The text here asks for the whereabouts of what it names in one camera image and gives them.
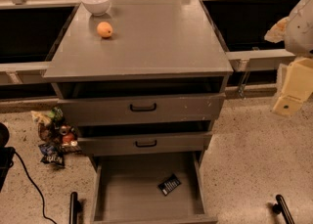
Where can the brown snack bag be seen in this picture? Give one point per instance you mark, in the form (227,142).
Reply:
(48,133)

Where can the black left base bar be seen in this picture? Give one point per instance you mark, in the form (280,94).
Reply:
(74,208)

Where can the red soda can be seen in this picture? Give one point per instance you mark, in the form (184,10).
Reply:
(68,138)

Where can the dark blue snack bag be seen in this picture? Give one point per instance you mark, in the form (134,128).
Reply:
(52,155)

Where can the orange fruit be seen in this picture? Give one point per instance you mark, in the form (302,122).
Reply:
(104,29)

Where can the black right base bar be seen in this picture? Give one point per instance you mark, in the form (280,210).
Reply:
(280,207)

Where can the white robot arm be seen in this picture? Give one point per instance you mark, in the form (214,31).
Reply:
(296,31)

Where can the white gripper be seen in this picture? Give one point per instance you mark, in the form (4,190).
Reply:
(300,30)

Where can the yellow chip bag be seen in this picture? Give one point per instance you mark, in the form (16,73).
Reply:
(41,118)

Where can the grey drawer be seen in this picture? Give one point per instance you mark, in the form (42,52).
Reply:
(145,144)
(146,109)
(126,191)

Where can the black device on floor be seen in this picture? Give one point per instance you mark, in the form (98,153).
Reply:
(6,154)

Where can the grey bottom drawer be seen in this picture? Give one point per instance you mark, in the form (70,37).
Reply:
(126,191)

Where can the grey middle drawer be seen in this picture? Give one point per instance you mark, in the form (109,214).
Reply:
(145,144)

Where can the green snack bag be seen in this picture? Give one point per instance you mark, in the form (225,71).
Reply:
(56,114)

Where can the white bowl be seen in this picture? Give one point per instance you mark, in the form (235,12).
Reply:
(96,7)

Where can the black base bar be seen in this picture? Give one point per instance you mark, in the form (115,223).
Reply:
(74,208)
(280,207)

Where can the grey drawer cabinet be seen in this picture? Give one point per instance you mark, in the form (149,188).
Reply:
(158,48)

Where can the dark rxbar blueberry bar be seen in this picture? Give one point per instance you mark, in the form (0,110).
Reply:
(169,185)

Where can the grey top drawer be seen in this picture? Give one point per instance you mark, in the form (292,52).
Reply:
(146,109)

